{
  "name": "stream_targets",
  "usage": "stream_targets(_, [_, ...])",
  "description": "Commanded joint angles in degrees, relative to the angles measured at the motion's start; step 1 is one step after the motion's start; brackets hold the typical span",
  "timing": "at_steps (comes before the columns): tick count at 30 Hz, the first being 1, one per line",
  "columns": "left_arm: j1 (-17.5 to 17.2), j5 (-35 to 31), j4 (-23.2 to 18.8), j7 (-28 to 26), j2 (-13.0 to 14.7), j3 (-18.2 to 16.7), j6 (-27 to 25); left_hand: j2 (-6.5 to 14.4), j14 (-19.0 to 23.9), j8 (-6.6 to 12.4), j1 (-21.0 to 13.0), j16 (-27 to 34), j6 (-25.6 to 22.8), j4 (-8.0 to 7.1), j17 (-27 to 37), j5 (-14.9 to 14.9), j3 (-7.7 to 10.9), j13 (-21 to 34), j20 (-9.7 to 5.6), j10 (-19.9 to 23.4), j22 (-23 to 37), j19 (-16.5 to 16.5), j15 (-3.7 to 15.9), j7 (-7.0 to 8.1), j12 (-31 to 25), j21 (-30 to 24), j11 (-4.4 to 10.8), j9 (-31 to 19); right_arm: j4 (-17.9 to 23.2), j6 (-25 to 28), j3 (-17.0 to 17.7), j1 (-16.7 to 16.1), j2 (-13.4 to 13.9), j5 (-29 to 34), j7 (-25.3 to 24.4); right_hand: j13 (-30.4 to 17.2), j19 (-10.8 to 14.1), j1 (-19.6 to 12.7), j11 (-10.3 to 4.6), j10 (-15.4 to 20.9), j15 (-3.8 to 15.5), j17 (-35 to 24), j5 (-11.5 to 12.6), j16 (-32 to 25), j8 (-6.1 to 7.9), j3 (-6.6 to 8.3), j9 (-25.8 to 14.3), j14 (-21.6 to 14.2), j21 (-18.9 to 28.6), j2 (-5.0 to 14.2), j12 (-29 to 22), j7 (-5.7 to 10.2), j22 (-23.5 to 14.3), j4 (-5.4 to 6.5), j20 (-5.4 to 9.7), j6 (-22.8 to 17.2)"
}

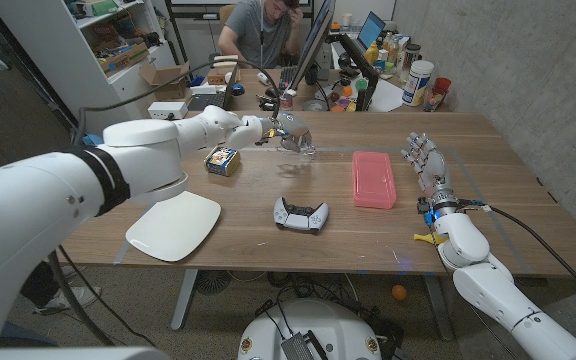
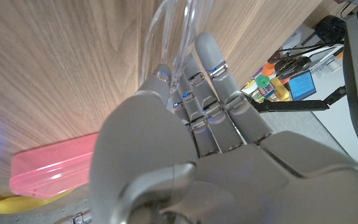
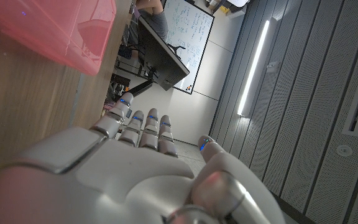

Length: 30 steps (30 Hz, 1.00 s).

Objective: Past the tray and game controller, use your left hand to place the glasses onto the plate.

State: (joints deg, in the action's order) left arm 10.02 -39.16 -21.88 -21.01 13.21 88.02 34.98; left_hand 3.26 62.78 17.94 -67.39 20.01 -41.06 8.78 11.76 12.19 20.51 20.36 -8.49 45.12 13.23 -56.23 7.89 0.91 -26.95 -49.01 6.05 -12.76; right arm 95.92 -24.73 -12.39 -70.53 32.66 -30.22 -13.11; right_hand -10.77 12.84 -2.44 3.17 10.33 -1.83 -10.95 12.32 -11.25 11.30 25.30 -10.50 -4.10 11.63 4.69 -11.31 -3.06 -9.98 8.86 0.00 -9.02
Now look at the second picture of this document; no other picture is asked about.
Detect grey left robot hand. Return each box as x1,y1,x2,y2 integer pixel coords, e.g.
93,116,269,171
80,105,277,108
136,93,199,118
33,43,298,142
88,32,358,224

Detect clear frame glasses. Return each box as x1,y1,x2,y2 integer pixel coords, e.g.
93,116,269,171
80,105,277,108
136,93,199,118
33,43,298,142
139,0,214,94

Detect pink plastic tray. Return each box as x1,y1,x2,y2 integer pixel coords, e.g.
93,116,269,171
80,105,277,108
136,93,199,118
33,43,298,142
9,133,99,200

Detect green capped jar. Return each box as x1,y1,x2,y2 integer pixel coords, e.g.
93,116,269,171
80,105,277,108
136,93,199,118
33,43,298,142
255,73,271,88

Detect yellow bottle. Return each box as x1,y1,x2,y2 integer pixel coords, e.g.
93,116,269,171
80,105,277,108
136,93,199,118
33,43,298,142
270,77,291,102

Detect orange capped jar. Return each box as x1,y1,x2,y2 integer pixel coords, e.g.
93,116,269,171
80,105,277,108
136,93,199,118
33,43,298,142
261,62,275,77

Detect laptop with blue screen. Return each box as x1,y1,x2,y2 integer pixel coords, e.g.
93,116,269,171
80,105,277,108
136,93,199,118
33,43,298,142
287,70,317,101

